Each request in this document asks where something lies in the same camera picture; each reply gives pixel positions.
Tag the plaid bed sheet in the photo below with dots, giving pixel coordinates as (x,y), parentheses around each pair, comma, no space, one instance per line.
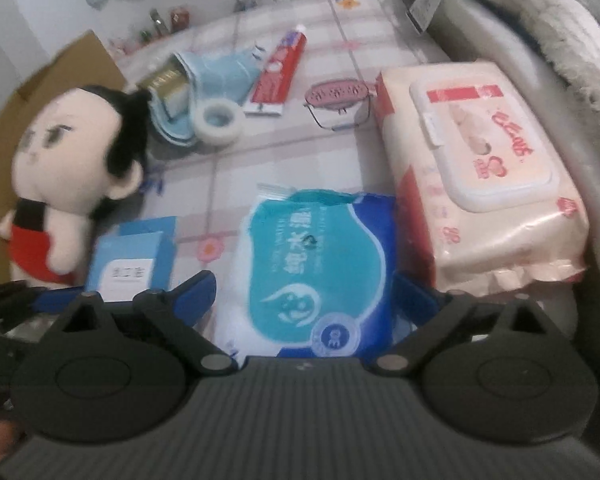
(290,160)

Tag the black-haired plush doll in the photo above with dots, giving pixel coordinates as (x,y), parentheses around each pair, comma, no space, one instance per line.
(65,160)

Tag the white tape roll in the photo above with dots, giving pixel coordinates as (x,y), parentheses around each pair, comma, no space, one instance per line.
(202,127)

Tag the pink wet wipes pack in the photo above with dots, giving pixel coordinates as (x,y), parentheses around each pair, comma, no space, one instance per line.
(480,160)

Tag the red label jar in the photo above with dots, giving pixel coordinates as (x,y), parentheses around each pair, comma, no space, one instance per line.
(181,19)

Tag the brown cardboard box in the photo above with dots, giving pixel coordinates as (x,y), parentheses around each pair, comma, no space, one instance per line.
(70,70)

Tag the dark glass bottle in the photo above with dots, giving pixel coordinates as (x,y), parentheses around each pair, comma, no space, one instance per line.
(158,21)

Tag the blue wet wipes pack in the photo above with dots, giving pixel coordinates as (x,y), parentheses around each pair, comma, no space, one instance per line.
(305,270)

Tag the red white toothpaste tube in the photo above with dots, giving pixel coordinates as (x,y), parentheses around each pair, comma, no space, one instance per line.
(275,75)

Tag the small blue carton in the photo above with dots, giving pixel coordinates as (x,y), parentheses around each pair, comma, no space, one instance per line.
(125,260)

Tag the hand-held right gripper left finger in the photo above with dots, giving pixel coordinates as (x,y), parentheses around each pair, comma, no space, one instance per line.
(195,295)

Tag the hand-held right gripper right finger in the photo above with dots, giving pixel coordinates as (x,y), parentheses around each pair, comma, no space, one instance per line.
(415,295)

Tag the light blue cloth pouch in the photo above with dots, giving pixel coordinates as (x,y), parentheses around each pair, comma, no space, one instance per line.
(220,75)

